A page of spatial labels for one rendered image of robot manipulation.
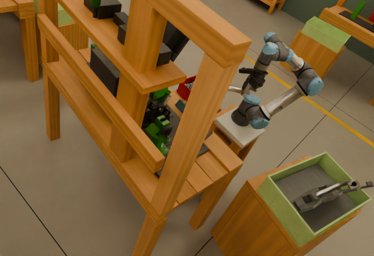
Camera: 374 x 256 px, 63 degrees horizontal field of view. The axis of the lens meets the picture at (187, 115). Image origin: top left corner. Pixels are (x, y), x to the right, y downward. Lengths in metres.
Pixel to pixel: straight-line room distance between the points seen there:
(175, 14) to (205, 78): 0.24
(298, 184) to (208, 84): 1.37
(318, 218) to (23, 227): 2.04
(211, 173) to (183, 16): 1.13
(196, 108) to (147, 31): 0.37
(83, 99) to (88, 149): 0.92
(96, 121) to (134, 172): 0.44
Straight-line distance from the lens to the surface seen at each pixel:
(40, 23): 2.20
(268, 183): 2.03
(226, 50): 0.96
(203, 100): 1.08
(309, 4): 7.32
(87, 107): 2.13
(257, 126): 2.16
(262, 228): 2.21
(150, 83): 1.33
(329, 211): 2.27
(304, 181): 2.31
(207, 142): 2.07
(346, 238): 3.49
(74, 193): 2.75
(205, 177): 1.91
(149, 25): 1.24
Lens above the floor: 2.36
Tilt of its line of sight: 42 degrees down
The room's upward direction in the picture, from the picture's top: 21 degrees clockwise
